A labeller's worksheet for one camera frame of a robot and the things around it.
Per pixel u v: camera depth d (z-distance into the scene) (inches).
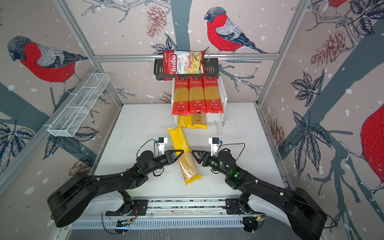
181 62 34.5
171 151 28.5
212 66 37.4
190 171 28.7
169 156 27.4
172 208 29.5
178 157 29.1
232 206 28.8
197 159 27.5
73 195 16.6
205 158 26.5
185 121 34.4
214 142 27.9
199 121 34.7
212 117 35.8
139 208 28.8
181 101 28.7
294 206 16.3
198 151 27.9
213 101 28.7
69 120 28.3
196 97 29.7
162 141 29.3
